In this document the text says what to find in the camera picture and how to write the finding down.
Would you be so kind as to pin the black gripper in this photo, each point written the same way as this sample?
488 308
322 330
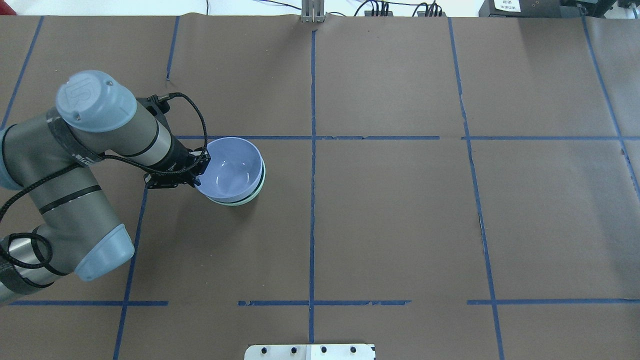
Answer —
178 156

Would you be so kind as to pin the blue ceramic bowl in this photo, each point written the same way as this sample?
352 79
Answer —
234 169

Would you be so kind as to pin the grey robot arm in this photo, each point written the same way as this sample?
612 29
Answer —
49 158

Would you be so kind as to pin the green ceramic bowl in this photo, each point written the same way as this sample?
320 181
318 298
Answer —
248 198

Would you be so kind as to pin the silver metal mounting plate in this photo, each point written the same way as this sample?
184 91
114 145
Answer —
323 351

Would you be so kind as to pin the black connector box left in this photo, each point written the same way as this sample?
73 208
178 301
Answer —
379 9

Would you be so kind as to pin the black connector box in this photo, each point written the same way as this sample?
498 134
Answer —
428 10
379 9

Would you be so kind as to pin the brown paper table cover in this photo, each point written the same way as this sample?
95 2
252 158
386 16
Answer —
445 189

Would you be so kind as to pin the black connector box right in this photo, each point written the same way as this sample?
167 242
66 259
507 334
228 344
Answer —
428 10

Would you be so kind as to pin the dark grey device with label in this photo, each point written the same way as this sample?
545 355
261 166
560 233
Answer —
520 9

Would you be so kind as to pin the black equipment top right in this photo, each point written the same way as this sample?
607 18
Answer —
602 9

